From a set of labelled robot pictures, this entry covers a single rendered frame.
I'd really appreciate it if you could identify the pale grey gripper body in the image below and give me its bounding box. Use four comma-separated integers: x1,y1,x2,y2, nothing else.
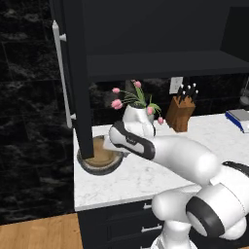
102,134,131,159

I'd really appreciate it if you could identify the brown bowl with dark rim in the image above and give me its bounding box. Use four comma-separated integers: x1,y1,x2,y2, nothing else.
76,134,126,177

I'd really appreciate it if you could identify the dark cabinet door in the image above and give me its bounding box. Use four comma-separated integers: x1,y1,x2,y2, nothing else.
48,0,95,160

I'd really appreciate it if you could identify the dark base cabinet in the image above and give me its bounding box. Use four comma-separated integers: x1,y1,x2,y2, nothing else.
77,194,249,249

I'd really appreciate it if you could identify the white vase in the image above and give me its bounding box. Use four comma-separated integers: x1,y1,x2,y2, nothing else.
122,104,157,137

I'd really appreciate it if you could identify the pink tulip bunch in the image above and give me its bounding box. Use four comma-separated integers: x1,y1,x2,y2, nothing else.
111,79,164,125

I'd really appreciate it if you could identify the brown wooden knife block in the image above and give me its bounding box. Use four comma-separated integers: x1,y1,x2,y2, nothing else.
164,83,199,133

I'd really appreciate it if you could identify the pale grey round object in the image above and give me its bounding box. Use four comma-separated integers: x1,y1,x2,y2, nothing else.
238,76,249,108

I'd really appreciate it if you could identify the long white door handle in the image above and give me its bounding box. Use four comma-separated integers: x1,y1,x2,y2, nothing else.
52,19,78,129

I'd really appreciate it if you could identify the white wall outlet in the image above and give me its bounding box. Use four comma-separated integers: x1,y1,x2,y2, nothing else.
169,76,184,95

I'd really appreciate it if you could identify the dark open wall cabinet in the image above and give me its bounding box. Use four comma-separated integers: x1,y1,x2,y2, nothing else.
81,0,249,84

